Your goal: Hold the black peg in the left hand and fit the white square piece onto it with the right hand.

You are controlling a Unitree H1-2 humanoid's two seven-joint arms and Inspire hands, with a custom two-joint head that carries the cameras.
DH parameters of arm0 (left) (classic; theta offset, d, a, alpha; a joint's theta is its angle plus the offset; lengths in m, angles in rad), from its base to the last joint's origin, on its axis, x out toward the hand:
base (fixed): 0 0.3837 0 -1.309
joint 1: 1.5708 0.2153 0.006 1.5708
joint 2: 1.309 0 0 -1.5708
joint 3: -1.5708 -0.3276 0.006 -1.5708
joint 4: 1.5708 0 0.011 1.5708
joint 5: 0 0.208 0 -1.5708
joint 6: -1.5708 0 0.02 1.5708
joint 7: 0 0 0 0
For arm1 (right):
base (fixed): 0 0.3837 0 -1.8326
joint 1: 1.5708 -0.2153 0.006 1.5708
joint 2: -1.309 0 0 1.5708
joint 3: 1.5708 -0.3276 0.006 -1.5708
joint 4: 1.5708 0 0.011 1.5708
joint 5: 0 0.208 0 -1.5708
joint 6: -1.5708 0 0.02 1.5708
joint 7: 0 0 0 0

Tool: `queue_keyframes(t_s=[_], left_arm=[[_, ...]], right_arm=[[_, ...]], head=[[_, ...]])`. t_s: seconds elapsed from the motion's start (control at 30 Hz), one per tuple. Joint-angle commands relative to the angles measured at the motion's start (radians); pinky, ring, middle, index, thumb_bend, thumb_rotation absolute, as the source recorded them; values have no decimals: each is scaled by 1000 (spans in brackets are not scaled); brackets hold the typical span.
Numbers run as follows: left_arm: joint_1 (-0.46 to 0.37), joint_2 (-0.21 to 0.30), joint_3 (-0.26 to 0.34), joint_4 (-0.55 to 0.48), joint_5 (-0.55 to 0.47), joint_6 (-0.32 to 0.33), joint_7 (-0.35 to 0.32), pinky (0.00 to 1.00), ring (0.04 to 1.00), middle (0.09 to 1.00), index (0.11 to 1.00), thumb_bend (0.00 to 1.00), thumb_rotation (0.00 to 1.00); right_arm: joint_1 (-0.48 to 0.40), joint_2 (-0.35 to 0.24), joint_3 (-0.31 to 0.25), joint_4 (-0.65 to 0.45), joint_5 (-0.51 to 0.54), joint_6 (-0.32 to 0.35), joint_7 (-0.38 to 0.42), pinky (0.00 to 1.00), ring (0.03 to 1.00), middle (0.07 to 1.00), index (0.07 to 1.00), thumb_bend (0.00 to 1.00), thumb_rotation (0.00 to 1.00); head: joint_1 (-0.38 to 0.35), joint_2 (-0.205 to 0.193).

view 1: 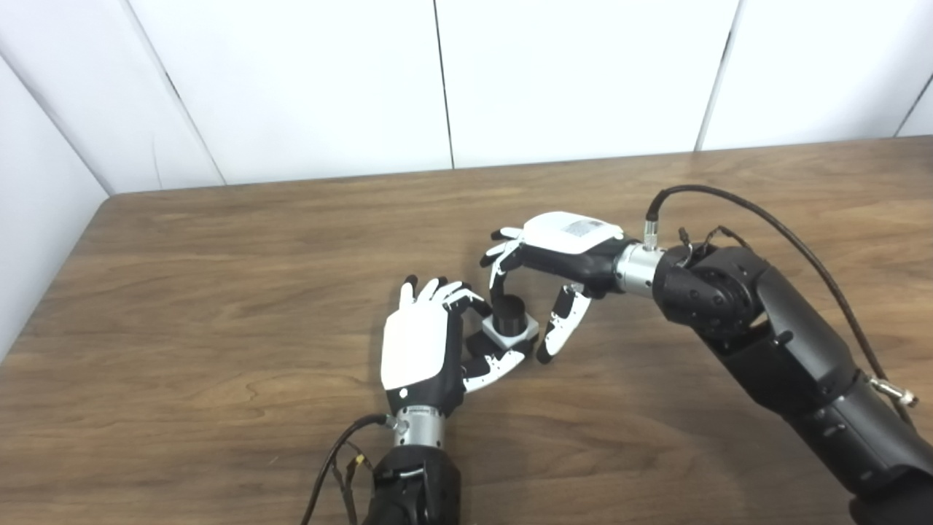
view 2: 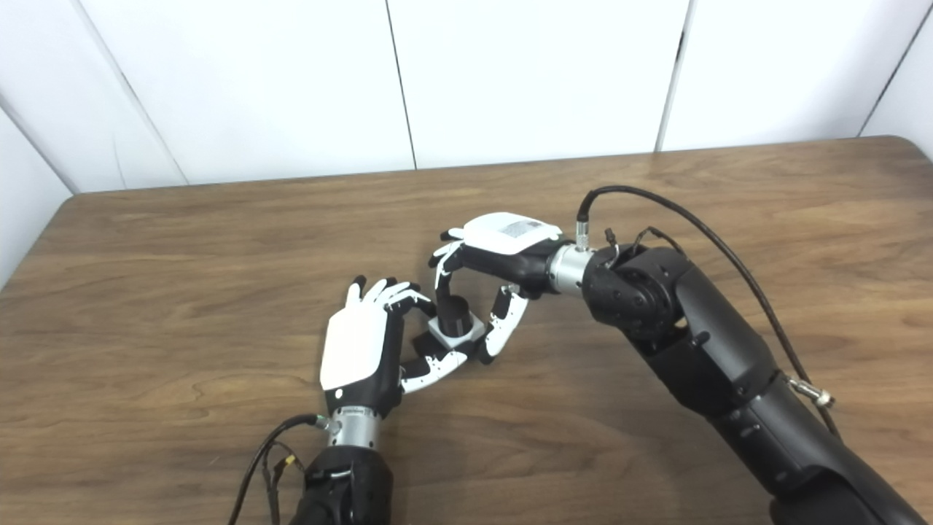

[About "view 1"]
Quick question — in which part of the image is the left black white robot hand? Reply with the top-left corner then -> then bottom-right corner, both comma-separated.
380,275 -> 529,418

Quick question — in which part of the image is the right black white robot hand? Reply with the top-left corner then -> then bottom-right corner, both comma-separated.
480,211 -> 628,365

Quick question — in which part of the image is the black peg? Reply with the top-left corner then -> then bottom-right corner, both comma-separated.
466,294 -> 529,359

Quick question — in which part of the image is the white square piece with hole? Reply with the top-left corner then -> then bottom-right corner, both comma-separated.
481,315 -> 541,349

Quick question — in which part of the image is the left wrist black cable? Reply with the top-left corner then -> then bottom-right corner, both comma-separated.
300,413 -> 400,525

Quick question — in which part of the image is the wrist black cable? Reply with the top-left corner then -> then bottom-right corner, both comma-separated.
645,184 -> 919,427
300,413 -> 400,525

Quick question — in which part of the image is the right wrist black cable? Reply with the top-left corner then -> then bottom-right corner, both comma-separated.
645,184 -> 919,427

